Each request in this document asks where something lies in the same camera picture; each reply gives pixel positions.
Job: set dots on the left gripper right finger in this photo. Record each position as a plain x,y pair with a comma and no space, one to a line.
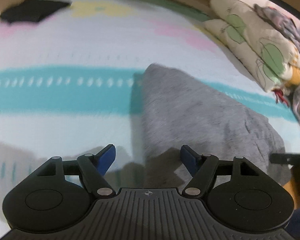
202,168

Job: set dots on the grey speckled pants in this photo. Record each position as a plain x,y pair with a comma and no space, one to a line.
178,110

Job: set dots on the floral cream quilt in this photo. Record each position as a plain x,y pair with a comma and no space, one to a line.
272,59

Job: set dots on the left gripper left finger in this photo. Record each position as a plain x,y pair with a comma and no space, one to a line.
93,167

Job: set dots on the pastel striped bed blanket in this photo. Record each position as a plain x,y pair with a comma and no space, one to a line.
72,82

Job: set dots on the folded black garment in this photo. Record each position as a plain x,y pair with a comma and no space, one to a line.
32,11

